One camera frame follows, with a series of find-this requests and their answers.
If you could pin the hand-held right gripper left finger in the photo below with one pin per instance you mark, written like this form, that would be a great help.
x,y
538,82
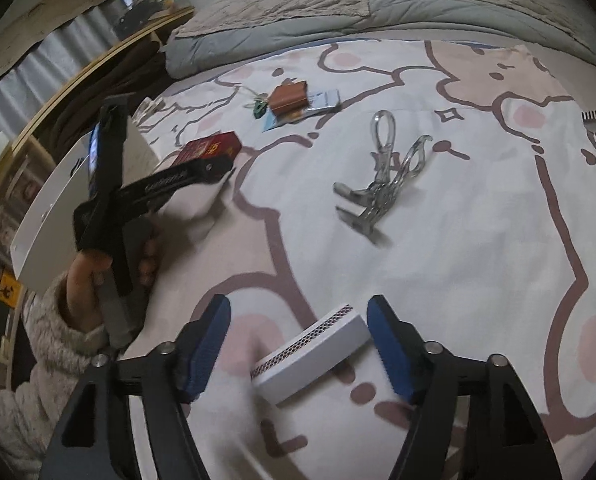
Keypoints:
x,y
210,345

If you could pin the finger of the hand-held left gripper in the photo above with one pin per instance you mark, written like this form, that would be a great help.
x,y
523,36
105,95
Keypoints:
x,y
218,167

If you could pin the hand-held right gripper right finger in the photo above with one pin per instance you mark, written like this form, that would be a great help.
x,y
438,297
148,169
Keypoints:
x,y
387,345

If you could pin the red card box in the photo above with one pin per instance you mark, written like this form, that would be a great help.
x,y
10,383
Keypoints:
x,y
213,146

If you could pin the white storage box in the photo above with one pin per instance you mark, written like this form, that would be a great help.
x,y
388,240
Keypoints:
x,y
48,220

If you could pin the green clothespin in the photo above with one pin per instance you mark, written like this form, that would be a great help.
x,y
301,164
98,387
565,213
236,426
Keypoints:
x,y
259,108

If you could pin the white matchbox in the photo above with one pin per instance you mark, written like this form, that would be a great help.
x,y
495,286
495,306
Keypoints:
x,y
313,355

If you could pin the brown leather wallet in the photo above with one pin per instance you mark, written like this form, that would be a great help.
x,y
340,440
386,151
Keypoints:
x,y
288,97

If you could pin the light blue sachet packet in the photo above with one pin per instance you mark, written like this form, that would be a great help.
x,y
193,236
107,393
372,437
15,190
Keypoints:
x,y
323,100

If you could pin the person's left forearm fuzzy sleeve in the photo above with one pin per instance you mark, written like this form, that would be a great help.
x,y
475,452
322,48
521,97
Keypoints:
x,y
38,360

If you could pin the person's left hand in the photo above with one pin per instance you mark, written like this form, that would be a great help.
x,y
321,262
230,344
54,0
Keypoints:
x,y
83,290

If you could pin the dark cloth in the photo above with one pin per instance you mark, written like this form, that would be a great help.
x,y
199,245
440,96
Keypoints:
x,y
113,80

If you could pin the wooden shelf unit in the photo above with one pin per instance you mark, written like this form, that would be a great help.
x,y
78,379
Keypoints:
x,y
78,67

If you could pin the grey curtain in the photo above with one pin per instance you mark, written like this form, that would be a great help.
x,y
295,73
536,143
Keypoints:
x,y
53,55

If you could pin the grey duvet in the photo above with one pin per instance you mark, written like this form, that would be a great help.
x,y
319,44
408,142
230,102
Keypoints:
x,y
402,15

